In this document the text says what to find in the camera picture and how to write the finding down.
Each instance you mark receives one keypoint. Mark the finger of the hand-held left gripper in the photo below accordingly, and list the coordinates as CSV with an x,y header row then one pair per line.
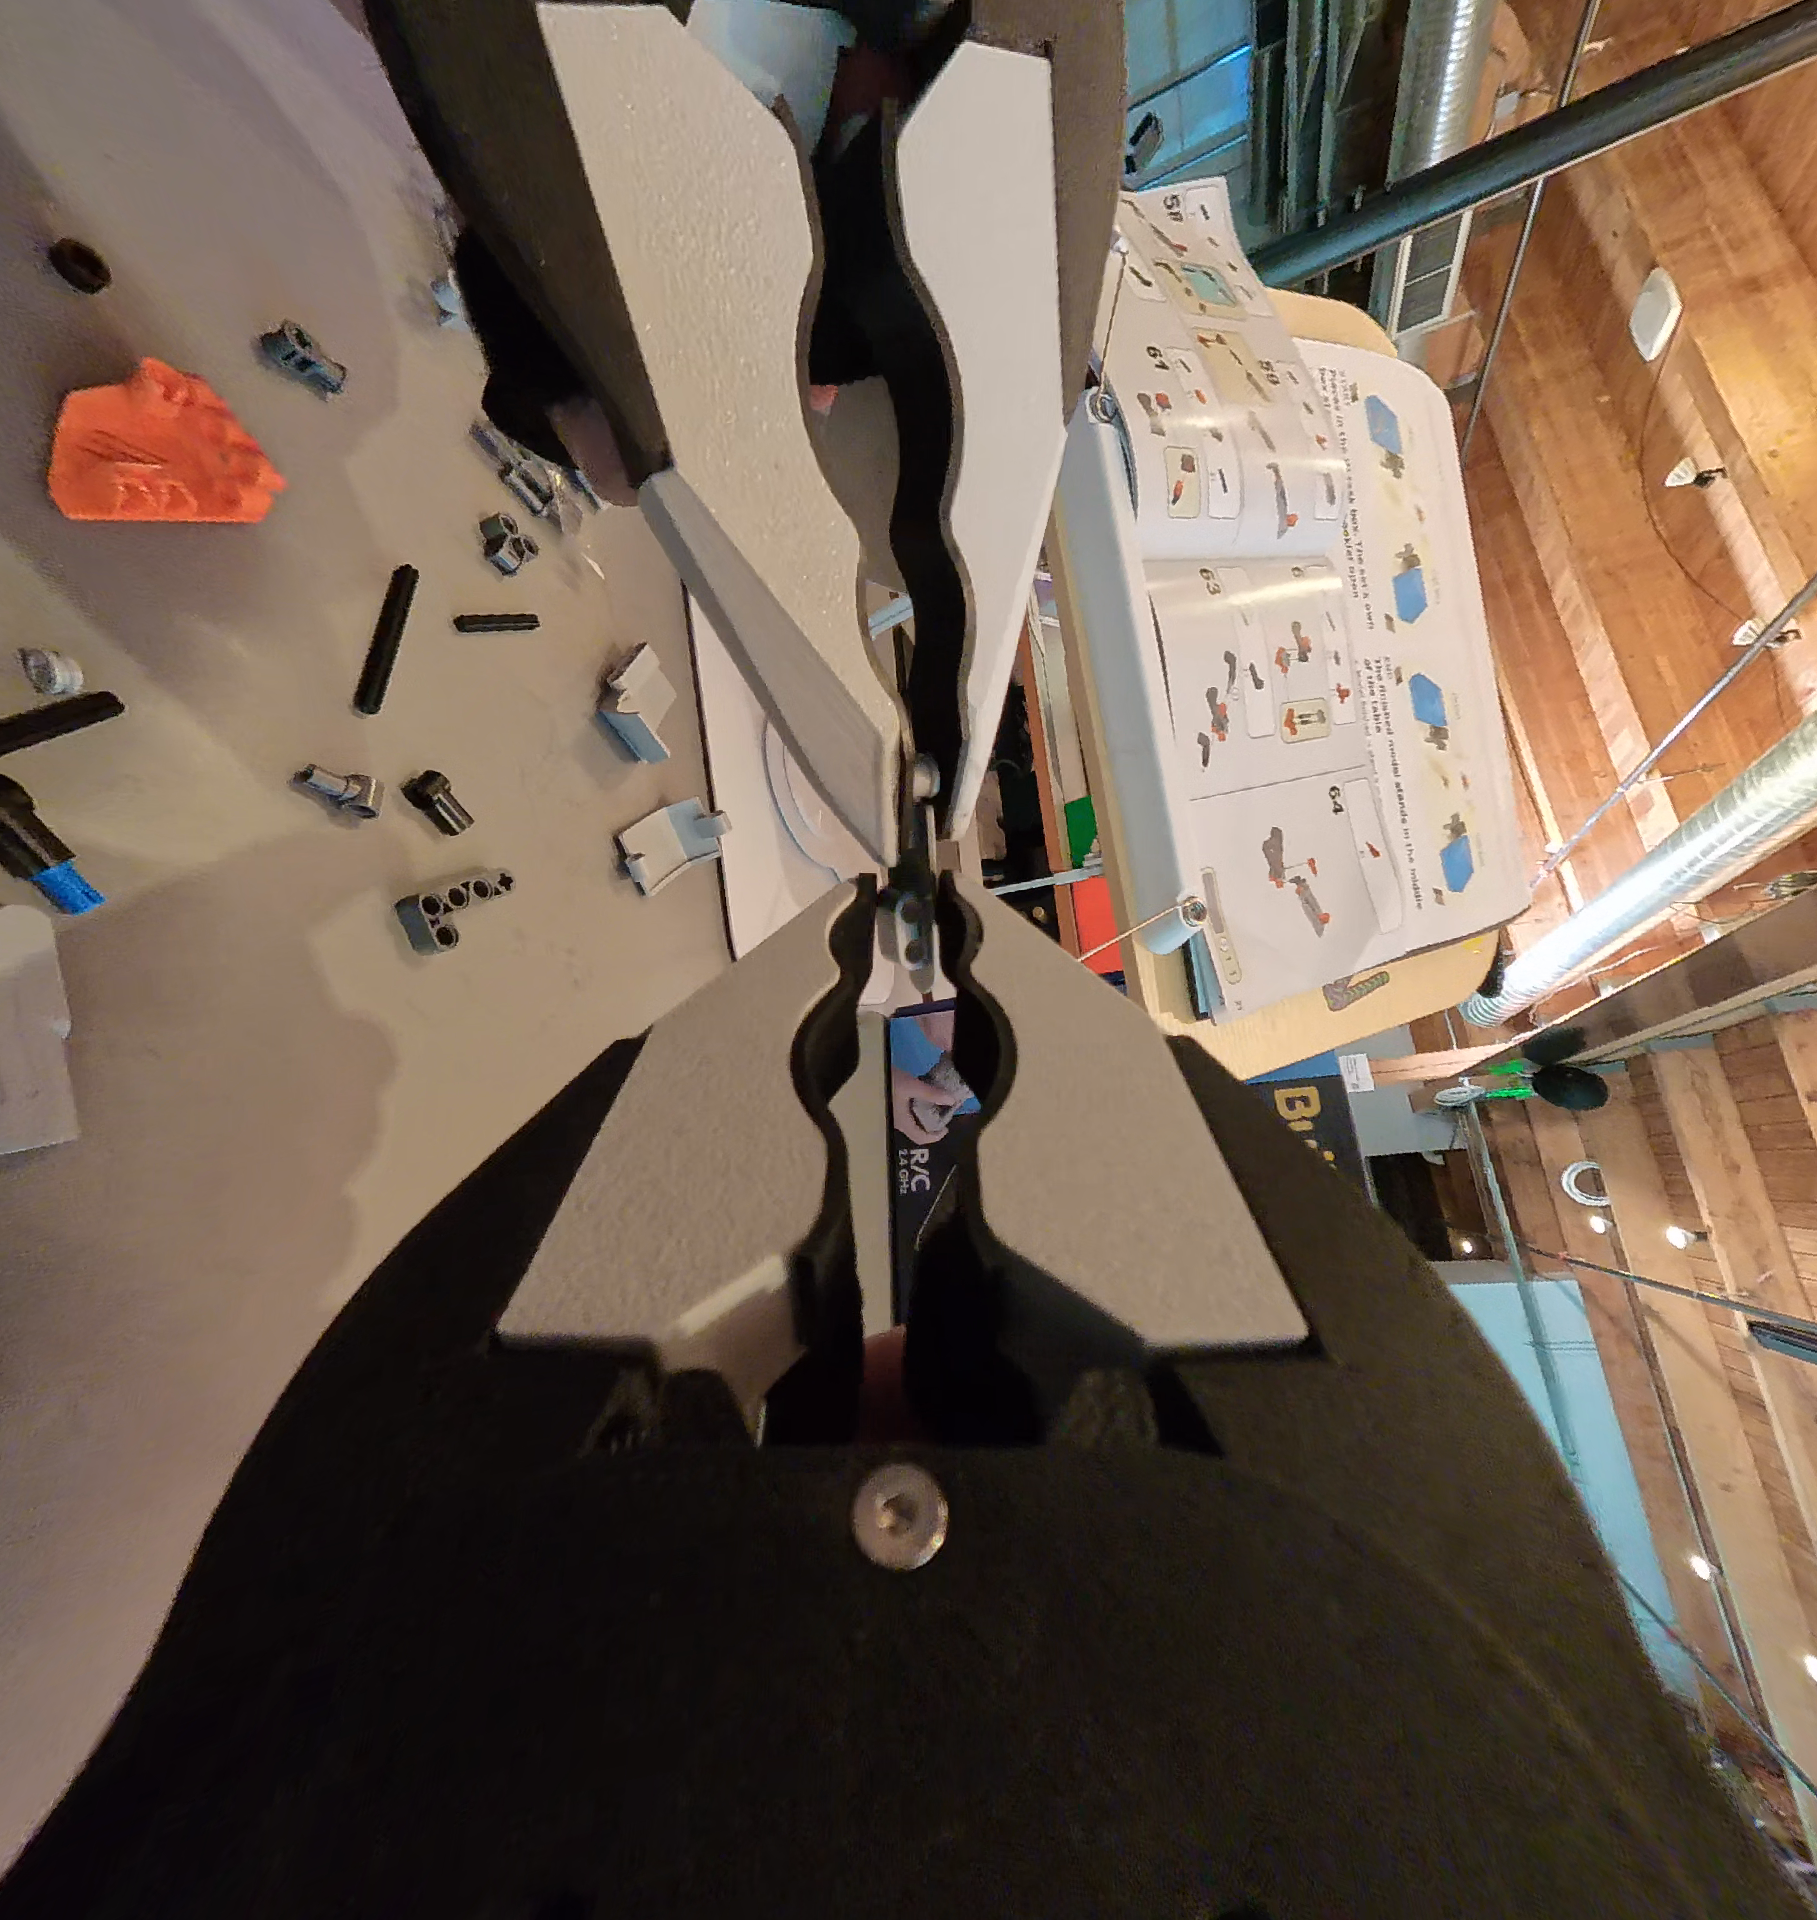
x,y
698,300
999,300

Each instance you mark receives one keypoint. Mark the grey and black connector assembly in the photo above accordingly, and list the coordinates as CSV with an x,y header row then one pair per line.
x,y
304,356

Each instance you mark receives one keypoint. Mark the dark grey angled beam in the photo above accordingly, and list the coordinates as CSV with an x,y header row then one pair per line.
x,y
451,907

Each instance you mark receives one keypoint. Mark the thin black pin grey ball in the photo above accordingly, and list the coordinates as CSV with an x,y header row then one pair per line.
x,y
920,840

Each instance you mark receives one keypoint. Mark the green crate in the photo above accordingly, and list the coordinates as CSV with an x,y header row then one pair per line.
x,y
1082,838

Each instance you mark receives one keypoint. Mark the instruction booklet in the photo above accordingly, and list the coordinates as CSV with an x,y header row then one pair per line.
x,y
1328,676

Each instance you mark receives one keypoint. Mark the light grey hinged panel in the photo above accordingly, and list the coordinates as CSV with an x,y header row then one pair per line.
x,y
668,843

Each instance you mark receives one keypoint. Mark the bluish grey curved panel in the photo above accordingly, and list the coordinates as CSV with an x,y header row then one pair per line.
x,y
639,703

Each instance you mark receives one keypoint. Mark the white curved panel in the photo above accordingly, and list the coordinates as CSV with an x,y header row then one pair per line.
x,y
8,1036

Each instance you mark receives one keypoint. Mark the orange crate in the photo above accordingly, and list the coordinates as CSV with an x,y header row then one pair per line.
x,y
1098,928

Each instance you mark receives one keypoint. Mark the small grey bush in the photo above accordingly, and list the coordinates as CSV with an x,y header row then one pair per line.
x,y
51,669

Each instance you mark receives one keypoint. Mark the short black axle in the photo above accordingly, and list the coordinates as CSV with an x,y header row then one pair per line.
x,y
496,620

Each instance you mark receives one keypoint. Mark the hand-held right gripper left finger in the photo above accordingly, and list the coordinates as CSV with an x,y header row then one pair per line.
x,y
682,1201

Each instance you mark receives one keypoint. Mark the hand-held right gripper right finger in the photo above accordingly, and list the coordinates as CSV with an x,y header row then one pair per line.
x,y
1133,1201

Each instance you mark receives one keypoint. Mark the small grey pin connector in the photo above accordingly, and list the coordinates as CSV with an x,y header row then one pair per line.
x,y
341,791

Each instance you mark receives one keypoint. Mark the long black axle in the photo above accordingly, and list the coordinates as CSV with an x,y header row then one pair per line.
x,y
38,732

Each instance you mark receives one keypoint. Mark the dark grey double connector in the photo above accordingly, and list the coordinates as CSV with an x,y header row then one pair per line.
x,y
507,547

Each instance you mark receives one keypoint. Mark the grey pin connector cluster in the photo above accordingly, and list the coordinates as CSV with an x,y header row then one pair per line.
x,y
525,475

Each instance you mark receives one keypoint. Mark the black angled connector blue pin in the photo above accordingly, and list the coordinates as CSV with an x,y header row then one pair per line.
x,y
14,818

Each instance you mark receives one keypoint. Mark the silver air duct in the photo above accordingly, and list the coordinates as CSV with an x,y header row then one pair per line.
x,y
1673,856

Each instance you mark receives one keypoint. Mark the orange wedge panel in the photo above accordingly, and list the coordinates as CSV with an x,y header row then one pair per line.
x,y
158,450

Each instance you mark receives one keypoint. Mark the dark blue robot kit box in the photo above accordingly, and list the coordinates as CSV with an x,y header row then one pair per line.
x,y
924,1171

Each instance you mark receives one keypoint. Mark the medium black axle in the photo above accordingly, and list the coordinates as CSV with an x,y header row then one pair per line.
x,y
385,638

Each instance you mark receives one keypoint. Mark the small grey holed beam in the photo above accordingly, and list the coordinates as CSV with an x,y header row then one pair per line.
x,y
909,939

